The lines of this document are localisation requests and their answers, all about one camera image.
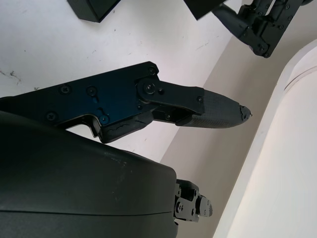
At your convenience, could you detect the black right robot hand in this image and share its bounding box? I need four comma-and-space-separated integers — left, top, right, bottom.
0, 61, 254, 238

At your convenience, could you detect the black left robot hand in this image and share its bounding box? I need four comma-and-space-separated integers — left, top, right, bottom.
212, 0, 310, 59

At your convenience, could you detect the black box lid blue print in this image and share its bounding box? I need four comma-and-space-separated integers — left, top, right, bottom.
184, 0, 226, 21

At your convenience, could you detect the black camera box base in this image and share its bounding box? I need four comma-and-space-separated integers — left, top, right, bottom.
66, 0, 122, 24

